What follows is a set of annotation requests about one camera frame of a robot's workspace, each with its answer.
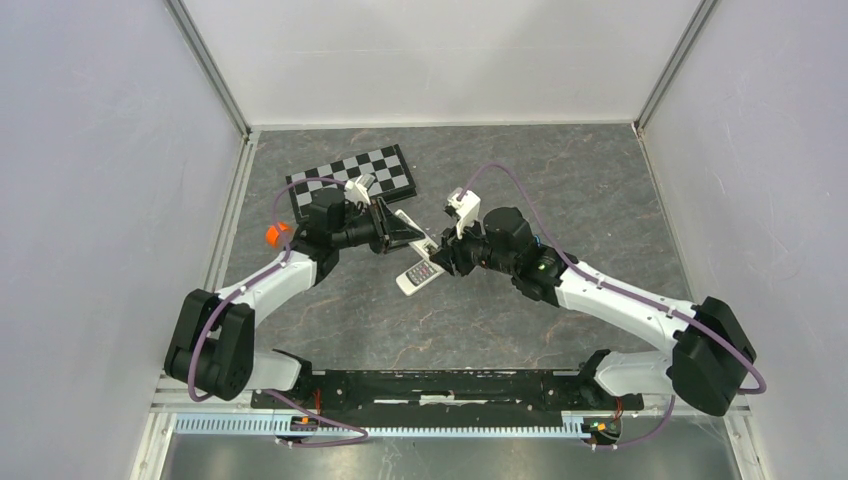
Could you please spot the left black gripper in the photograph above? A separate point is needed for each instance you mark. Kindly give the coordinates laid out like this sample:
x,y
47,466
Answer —
x,y
399,232

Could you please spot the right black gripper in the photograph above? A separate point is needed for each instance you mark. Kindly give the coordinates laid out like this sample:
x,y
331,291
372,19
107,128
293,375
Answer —
x,y
451,251

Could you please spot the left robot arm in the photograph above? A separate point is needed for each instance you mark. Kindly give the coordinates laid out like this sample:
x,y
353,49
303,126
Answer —
x,y
212,349

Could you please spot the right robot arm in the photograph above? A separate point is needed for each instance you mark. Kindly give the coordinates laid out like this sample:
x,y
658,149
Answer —
x,y
701,353

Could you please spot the white remote with buttons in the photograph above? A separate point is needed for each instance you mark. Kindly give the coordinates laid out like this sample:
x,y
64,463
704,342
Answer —
x,y
418,276

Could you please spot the black white chessboard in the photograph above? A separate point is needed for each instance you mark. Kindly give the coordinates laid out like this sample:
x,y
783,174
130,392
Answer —
x,y
393,178

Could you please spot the orange plastic cup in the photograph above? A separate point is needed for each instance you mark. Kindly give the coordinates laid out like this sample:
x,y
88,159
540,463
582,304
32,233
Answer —
x,y
276,234

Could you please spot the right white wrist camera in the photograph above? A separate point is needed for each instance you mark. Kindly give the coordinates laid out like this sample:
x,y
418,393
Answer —
x,y
463,206

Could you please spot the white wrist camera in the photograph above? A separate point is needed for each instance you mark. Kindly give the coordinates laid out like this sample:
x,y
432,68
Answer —
x,y
463,206
356,190

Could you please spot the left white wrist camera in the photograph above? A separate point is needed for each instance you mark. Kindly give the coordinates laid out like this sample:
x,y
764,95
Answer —
x,y
356,190

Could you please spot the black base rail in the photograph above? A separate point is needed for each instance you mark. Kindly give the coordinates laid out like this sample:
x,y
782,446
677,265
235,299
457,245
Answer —
x,y
455,398

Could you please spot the white toothed cable duct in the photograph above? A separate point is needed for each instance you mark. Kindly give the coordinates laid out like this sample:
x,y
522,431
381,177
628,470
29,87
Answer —
x,y
289,425

